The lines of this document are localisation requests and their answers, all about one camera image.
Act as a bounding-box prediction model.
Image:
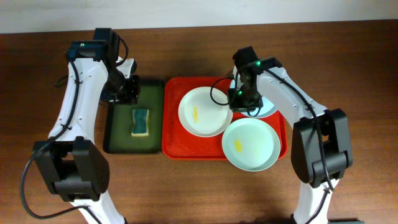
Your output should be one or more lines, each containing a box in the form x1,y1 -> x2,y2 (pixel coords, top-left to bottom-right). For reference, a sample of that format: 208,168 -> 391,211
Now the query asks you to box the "green yellow sponge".
131,108 -> 149,137

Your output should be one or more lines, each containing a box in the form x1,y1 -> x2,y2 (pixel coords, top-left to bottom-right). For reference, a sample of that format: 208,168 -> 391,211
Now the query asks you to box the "white plate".
178,86 -> 233,138

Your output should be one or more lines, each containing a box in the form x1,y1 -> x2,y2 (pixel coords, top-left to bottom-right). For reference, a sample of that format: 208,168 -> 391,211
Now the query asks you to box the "pale green plate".
221,118 -> 281,172

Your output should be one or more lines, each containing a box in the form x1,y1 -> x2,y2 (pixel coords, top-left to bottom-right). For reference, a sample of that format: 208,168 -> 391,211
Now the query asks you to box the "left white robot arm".
28,28 -> 140,223

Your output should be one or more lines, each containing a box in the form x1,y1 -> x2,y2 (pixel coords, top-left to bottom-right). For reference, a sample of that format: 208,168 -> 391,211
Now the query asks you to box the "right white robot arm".
228,47 -> 353,223

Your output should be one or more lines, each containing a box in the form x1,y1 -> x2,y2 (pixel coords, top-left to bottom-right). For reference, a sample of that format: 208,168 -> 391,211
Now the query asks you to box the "light blue plate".
241,96 -> 277,118

